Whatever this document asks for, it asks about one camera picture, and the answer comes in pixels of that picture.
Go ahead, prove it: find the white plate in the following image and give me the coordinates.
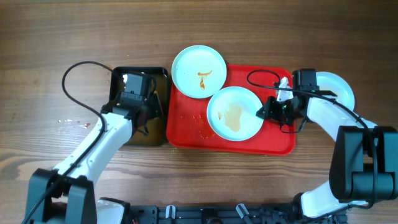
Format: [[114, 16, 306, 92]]
[[206, 86, 264, 141], [172, 45, 227, 99], [316, 72, 355, 111]]

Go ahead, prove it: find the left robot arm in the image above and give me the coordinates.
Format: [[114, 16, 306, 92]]
[[23, 73, 160, 223]]

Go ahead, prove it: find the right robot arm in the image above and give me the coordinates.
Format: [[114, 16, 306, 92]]
[[256, 68, 397, 223]]

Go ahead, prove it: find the black water tray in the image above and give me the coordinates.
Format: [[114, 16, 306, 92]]
[[101, 67, 171, 147]]

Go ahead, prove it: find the left black cable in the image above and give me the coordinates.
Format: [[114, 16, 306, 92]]
[[21, 60, 121, 224]]

